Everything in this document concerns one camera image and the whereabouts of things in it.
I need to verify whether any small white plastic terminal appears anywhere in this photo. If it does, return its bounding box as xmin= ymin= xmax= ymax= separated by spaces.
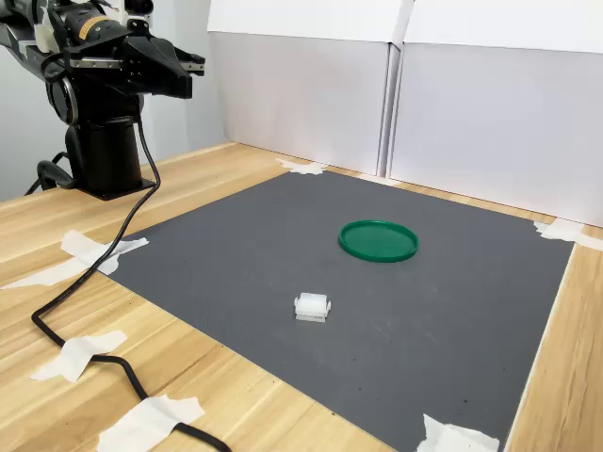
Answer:
xmin=293 ymin=292 xmax=334 ymax=324

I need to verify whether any round green lid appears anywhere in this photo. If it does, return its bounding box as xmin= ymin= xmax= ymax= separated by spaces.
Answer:
xmin=337 ymin=218 xmax=420 ymax=264

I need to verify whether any black base power cable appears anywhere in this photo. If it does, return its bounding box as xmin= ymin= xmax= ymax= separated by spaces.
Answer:
xmin=23 ymin=150 xmax=77 ymax=197

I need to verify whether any black camera cable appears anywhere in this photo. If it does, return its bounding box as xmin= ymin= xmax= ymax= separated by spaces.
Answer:
xmin=30 ymin=50 xmax=233 ymax=452

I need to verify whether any dark grey mat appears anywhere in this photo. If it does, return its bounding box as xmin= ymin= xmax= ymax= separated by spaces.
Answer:
xmin=106 ymin=169 xmax=577 ymax=452

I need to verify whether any white cable wrap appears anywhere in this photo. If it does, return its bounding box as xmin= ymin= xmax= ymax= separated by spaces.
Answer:
xmin=33 ymin=19 xmax=54 ymax=54

